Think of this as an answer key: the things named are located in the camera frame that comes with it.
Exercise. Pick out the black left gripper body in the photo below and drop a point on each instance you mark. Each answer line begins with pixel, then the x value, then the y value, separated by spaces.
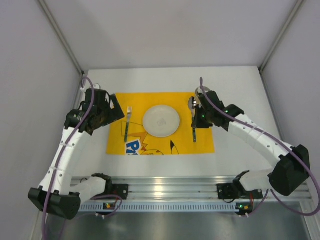
pixel 110 110

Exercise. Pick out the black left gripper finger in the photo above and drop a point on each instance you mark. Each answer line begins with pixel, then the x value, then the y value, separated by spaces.
pixel 116 113
pixel 90 131

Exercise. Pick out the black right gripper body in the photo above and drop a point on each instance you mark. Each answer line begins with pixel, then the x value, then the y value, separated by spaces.
pixel 200 115

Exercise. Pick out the green handled fork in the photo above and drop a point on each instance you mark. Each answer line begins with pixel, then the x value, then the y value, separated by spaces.
pixel 128 117

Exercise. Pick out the green handled spoon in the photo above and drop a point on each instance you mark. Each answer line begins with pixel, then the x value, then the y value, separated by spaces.
pixel 192 106

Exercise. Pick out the yellow cartoon placemat cloth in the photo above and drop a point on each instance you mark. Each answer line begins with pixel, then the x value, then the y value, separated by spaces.
pixel 139 142

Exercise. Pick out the beige paper cup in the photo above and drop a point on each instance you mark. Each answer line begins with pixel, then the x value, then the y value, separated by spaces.
pixel 200 98

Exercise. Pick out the white bowl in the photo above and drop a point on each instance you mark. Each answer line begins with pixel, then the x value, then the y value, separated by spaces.
pixel 161 121

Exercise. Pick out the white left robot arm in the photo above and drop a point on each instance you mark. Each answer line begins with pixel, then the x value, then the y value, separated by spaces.
pixel 65 161

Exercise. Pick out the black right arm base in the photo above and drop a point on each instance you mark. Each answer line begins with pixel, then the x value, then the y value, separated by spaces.
pixel 228 191

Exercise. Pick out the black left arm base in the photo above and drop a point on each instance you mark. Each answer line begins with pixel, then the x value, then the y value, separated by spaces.
pixel 114 191

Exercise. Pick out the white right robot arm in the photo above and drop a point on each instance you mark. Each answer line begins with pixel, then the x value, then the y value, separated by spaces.
pixel 287 162

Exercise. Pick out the perforated metal cable tray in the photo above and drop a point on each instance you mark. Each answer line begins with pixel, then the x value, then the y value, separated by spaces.
pixel 161 207

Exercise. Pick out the aluminium rail frame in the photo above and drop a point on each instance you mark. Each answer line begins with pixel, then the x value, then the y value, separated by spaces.
pixel 165 189

